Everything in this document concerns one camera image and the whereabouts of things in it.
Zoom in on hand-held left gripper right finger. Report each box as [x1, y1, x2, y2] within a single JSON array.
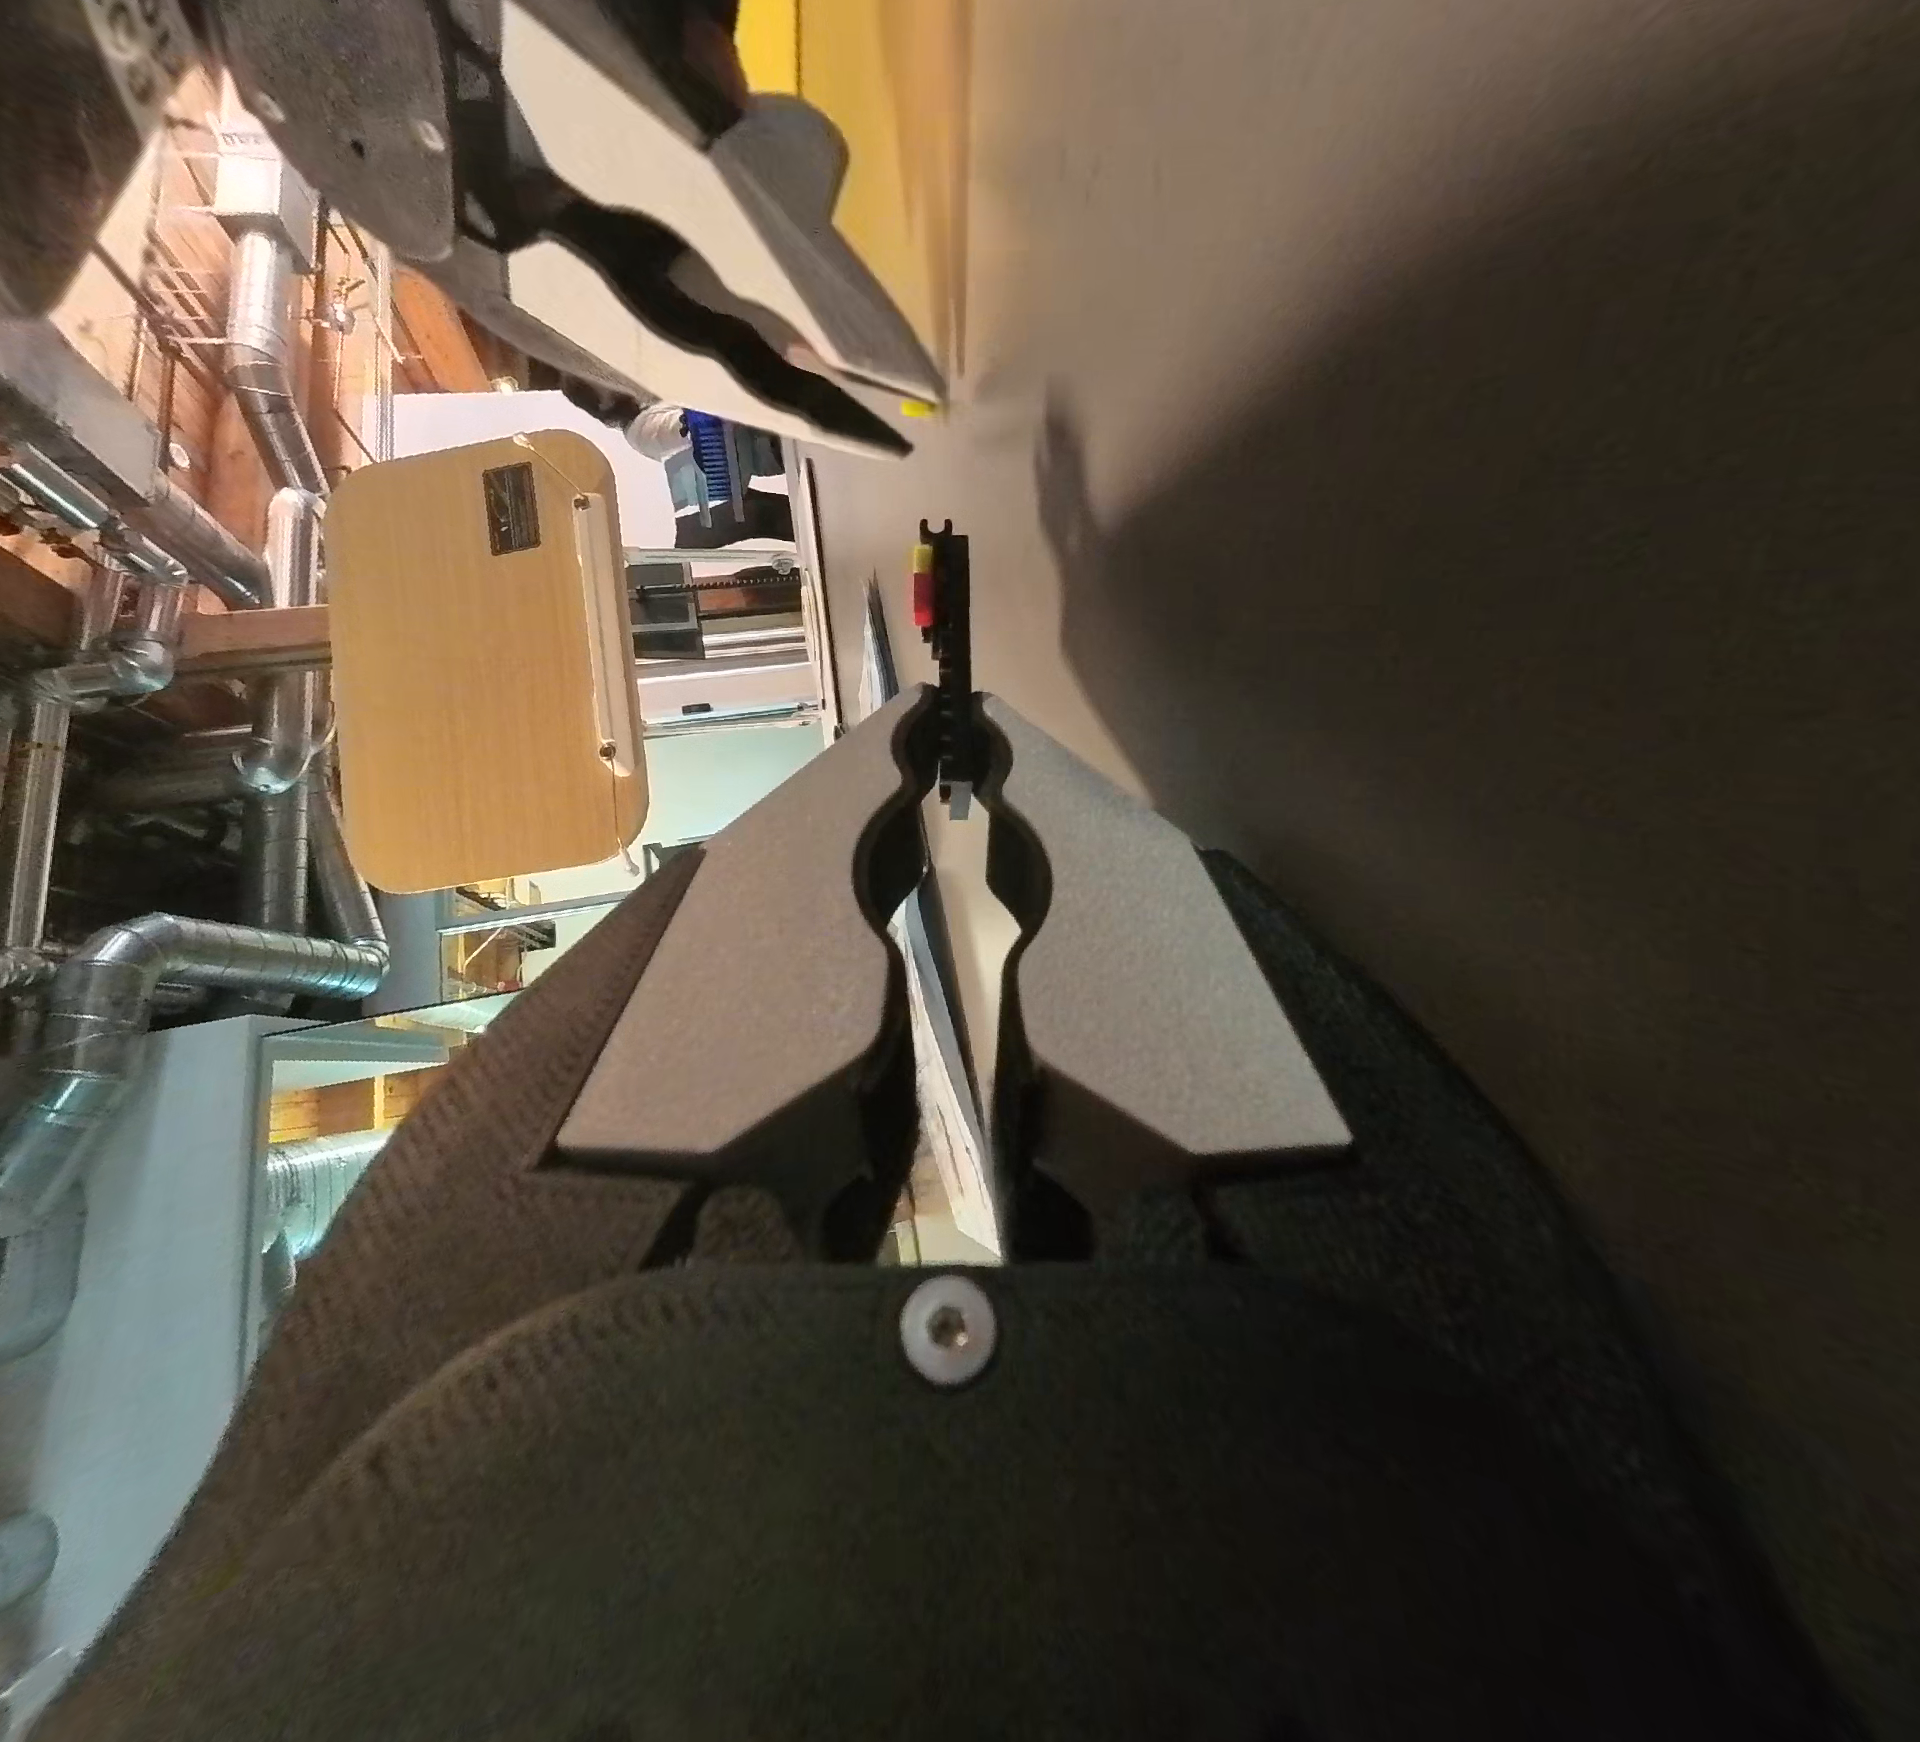
[[974, 694, 1361, 1244]]

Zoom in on light wooden table board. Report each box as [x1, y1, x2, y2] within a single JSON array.
[[322, 428, 650, 900]]

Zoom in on yellow plastic bin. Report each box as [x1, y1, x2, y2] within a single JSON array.
[[615, 0, 981, 337]]

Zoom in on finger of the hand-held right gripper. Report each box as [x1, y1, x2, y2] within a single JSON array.
[[448, 203, 920, 465], [499, 0, 954, 411]]

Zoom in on blue plastic rack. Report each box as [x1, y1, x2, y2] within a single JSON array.
[[683, 405, 793, 517]]

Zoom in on black lego plate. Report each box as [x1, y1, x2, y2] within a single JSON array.
[[906, 513, 979, 787]]

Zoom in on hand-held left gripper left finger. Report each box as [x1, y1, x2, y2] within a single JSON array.
[[551, 687, 923, 1237]]

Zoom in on silver ventilation duct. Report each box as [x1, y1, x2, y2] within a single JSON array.
[[0, 219, 397, 1174]]

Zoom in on lego instruction booklet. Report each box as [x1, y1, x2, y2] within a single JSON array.
[[882, 855, 1005, 1266]]

